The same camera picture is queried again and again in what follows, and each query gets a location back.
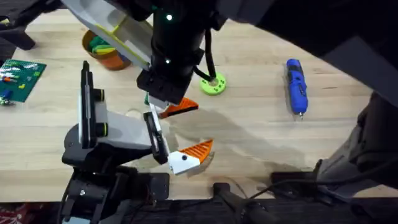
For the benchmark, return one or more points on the green board with blocks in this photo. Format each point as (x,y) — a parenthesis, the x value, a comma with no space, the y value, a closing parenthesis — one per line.
(18,81)

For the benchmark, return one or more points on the red patterned cloth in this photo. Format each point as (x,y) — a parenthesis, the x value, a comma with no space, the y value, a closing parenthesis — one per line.
(25,214)

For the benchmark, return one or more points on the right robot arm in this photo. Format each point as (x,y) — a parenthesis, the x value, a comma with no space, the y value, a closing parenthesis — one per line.
(342,31)

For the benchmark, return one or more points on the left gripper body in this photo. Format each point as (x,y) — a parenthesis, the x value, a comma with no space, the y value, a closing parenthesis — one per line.
(124,133)

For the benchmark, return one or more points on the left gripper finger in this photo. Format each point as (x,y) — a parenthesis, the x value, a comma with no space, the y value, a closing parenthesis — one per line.
(186,161)

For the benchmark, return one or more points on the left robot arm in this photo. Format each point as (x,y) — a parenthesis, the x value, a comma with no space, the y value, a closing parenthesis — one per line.
(93,199)

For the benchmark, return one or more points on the green disc with holes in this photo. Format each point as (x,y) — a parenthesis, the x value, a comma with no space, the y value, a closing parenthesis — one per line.
(218,88)

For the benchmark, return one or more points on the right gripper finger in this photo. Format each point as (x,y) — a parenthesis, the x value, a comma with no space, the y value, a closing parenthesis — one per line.
(158,102)

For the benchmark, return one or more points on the right wrist upright plate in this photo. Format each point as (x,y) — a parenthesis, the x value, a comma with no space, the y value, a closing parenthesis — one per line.
(124,34)

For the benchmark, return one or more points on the black rail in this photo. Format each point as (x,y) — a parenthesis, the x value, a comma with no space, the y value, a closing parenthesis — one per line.
(186,214)

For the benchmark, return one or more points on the blue electric screwdriver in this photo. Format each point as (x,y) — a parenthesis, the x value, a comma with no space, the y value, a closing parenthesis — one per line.
(297,87)

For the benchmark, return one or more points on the wrist upright plate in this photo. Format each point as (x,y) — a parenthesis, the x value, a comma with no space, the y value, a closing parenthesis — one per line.
(85,109)
(124,34)

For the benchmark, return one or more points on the orange ribbed wedge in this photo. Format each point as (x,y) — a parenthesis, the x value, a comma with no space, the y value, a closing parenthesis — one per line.
(182,107)

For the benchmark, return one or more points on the orange tub with toys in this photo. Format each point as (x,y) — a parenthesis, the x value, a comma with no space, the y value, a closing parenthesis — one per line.
(112,62)

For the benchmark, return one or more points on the left wrist upright plate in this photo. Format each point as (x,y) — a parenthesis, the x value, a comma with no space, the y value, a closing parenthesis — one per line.
(85,109)

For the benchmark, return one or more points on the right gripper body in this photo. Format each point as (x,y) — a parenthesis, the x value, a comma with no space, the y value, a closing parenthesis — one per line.
(174,46)

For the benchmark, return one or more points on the black frame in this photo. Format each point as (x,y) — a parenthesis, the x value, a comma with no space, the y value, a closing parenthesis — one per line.
(15,34)

